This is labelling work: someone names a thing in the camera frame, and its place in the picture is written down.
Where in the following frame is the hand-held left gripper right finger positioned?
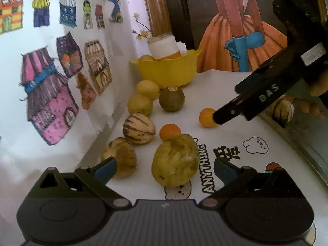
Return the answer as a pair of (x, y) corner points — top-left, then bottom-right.
(198, 157), (305, 209)

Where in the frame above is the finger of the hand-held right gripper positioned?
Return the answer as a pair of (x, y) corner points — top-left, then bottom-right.
(212, 95), (248, 125)

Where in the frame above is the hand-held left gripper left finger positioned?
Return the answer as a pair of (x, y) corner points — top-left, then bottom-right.
(27, 156), (132, 209)

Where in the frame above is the striped pepino melon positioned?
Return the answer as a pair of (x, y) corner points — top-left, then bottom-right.
(273, 99), (294, 127)
(101, 137), (137, 178)
(123, 113), (156, 144)

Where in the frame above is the small orange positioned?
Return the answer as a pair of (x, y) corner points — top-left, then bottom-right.
(199, 108), (218, 128)
(159, 124), (181, 142)

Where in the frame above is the large yellow pear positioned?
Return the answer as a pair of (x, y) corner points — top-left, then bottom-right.
(151, 133), (200, 187)

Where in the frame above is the brown kiwi with sticker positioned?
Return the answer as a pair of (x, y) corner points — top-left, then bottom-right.
(159, 85), (185, 112)

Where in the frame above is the metal tray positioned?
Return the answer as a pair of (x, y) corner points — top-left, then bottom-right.
(259, 92), (328, 182)

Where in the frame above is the person's right hand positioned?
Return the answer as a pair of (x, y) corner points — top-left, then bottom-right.
(288, 69), (328, 120)

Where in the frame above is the white printed table cover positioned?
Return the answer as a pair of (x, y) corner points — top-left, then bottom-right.
(77, 69), (328, 203)

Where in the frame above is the yellow plastic bowl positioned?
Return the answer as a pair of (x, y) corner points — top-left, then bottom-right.
(130, 49), (203, 89)

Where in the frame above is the white-labelled jar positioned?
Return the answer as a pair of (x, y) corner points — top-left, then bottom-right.
(147, 33), (181, 61)

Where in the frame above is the yellow flower sprig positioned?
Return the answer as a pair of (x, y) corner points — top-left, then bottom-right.
(132, 12), (152, 40)

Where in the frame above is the orange dress figure wall poster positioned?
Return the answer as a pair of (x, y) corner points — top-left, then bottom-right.
(196, 0), (289, 73)

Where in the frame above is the house drawings wall poster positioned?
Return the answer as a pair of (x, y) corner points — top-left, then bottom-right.
(0, 0), (136, 171)

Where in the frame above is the wooden door frame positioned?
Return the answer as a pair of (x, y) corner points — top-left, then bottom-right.
(140, 0), (173, 38)

